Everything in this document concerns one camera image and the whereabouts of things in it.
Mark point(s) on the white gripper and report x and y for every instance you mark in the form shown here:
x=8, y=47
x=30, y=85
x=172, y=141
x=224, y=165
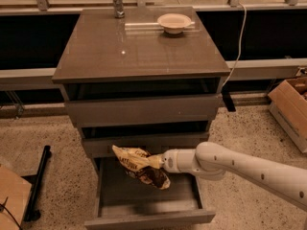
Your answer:
x=169, y=162

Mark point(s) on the brown yellow chip bag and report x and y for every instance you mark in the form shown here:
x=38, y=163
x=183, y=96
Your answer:
x=140, y=164

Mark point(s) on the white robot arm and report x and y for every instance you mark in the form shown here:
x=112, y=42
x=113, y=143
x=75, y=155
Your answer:
x=211, y=161

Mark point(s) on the grey middle drawer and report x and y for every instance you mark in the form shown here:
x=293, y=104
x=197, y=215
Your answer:
x=97, y=141

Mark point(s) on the grey drawer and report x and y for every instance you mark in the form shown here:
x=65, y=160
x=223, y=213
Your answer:
x=124, y=203
x=97, y=141
x=143, y=102

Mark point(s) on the grey bottom drawer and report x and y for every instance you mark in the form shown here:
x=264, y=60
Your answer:
x=124, y=203

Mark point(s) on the grey top drawer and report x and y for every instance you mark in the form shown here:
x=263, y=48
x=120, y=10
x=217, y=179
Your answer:
x=143, y=102

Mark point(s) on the grey drawer cabinet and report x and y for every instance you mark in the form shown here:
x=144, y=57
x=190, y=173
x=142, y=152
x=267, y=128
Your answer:
x=103, y=48

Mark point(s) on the black metal bar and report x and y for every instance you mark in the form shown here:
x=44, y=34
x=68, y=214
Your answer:
x=31, y=213

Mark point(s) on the cardboard box right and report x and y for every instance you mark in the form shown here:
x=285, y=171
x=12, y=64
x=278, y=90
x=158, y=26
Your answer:
x=289, y=108

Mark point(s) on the white paper bowl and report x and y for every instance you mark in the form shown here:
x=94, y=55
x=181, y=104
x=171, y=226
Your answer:
x=174, y=23

